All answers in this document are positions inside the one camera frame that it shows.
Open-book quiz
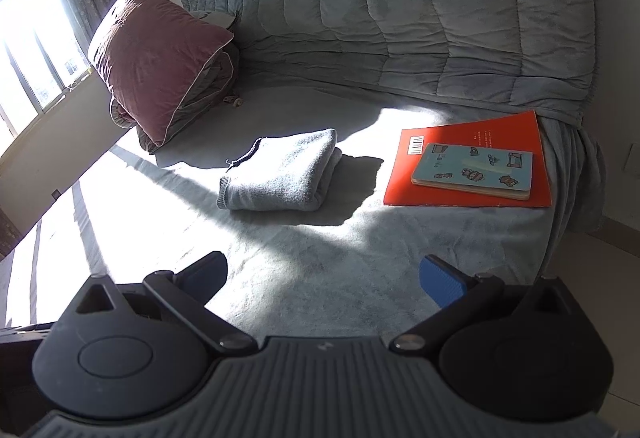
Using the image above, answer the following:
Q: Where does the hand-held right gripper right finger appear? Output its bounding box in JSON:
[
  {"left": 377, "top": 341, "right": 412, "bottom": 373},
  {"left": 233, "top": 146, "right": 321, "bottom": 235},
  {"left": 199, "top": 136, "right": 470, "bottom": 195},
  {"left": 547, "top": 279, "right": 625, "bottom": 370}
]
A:
[{"left": 389, "top": 255, "right": 576, "bottom": 358}]

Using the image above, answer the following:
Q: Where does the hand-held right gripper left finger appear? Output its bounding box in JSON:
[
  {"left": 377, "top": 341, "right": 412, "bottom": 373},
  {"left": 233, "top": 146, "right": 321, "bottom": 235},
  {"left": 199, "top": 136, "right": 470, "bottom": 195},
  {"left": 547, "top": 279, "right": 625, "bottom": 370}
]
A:
[{"left": 60, "top": 252, "right": 258, "bottom": 359}]

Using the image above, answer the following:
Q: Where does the grey knit sweater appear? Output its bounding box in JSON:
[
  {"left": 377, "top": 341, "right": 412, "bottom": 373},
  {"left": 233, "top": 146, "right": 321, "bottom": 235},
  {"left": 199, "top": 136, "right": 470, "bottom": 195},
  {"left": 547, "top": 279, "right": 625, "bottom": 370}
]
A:
[{"left": 216, "top": 128, "right": 343, "bottom": 213}]

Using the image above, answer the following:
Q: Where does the small blue book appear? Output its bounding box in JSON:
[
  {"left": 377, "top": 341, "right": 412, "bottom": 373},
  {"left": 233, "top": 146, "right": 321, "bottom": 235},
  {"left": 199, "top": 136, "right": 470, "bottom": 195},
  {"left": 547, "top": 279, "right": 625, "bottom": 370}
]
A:
[{"left": 411, "top": 143, "right": 534, "bottom": 201}]

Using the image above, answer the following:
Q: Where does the orange book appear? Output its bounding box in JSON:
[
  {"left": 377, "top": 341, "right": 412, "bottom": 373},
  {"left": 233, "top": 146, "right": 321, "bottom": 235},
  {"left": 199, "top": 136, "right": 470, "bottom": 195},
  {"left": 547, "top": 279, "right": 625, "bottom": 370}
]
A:
[{"left": 383, "top": 110, "right": 552, "bottom": 209}]

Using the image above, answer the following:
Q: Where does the folded quilt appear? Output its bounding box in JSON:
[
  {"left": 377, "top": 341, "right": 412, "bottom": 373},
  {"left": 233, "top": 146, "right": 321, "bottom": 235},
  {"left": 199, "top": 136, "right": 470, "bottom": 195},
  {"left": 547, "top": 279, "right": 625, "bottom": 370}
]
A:
[{"left": 110, "top": 38, "right": 242, "bottom": 155}]

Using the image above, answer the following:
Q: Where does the maroon pillow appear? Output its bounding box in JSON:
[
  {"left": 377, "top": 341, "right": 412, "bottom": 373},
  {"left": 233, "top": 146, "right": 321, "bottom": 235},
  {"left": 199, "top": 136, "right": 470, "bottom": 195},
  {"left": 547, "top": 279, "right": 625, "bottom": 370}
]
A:
[{"left": 87, "top": 0, "right": 235, "bottom": 147}]

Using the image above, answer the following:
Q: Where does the grey quilted headboard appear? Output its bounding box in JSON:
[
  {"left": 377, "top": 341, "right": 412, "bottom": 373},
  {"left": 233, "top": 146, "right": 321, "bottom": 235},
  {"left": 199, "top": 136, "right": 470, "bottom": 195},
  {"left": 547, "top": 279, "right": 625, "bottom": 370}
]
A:
[{"left": 174, "top": 0, "right": 608, "bottom": 233}]

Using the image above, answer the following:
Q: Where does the window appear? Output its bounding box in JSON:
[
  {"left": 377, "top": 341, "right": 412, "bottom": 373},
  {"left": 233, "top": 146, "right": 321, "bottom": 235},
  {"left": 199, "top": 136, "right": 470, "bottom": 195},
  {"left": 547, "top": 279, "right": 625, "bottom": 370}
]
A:
[{"left": 0, "top": 0, "right": 93, "bottom": 139}]

